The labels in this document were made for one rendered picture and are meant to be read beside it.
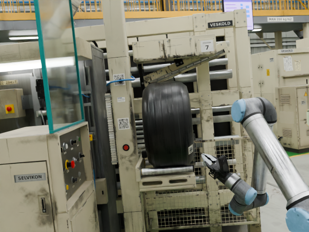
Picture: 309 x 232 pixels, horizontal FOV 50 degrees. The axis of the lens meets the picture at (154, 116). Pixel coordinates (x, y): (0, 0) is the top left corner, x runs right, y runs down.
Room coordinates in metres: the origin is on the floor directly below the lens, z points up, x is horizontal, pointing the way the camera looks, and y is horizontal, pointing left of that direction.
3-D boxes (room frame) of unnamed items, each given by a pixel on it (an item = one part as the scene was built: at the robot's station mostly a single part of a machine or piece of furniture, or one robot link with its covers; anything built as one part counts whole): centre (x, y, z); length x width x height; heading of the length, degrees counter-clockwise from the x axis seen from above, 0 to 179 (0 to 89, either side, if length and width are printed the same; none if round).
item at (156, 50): (2.53, -0.19, 1.71); 0.61 x 0.25 x 0.15; 87
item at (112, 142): (2.21, 0.29, 1.19); 0.05 x 0.04 x 0.48; 177
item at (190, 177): (2.10, -0.04, 0.84); 0.36 x 0.09 x 0.06; 87
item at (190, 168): (2.10, -0.05, 0.90); 0.35 x 0.05 x 0.05; 87
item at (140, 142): (2.63, 0.15, 1.05); 0.20 x 0.15 x 0.30; 87
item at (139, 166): (2.25, 0.13, 0.90); 0.40 x 0.03 x 0.10; 177
